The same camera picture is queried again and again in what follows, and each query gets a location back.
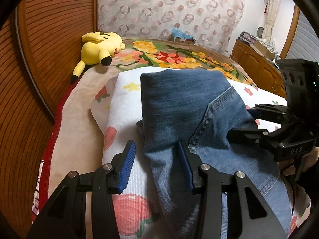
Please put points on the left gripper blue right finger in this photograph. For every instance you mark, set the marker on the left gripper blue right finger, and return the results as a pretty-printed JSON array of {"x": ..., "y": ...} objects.
[{"x": 189, "y": 164}]

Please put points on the person's right hand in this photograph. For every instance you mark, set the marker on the person's right hand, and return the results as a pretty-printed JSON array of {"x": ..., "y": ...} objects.
[{"x": 288, "y": 168}]

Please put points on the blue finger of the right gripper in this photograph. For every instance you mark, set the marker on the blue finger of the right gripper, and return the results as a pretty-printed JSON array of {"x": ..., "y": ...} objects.
[
  {"x": 272, "y": 113},
  {"x": 254, "y": 137}
]

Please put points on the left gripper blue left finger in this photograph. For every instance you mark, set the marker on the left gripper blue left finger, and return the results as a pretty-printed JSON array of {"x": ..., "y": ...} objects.
[{"x": 122, "y": 165}]

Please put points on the wooden sideboard cabinet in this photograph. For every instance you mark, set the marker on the wooden sideboard cabinet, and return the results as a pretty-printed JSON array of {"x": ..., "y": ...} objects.
[{"x": 263, "y": 73}]

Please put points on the patterned sheer curtain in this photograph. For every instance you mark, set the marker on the patterned sheer curtain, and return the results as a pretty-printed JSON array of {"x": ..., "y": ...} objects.
[{"x": 209, "y": 22}]

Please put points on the red patterned bed cover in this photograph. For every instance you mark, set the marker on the red patterned bed cover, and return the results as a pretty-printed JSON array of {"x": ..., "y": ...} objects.
[{"x": 41, "y": 193}]

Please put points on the beige tied window curtain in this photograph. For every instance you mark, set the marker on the beige tied window curtain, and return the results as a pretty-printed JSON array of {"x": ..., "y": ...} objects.
[{"x": 270, "y": 19}]

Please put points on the blue denim jeans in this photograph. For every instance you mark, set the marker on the blue denim jeans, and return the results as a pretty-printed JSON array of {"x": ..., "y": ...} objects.
[{"x": 200, "y": 107}]

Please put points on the wooden louvered wardrobe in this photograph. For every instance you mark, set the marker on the wooden louvered wardrobe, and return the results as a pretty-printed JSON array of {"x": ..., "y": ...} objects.
[{"x": 40, "y": 46}]

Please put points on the cardboard box on sideboard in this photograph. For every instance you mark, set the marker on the cardboard box on sideboard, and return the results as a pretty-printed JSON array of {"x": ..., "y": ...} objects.
[{"x": 265, "y": 49}]

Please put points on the floral brown bed blanket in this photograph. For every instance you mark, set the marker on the floral brown bed blanket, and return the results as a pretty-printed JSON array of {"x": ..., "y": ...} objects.
[{"x": 149, "y": 62}]

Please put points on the grey window blind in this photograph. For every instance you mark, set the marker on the grey window blind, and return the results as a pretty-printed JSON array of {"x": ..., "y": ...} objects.
[{"x": 305, "y": 42}]

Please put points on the yellow plush toy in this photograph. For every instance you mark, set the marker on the yellow plush toy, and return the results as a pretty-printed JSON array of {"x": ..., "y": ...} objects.
[{"x": 98, "y": 47}]

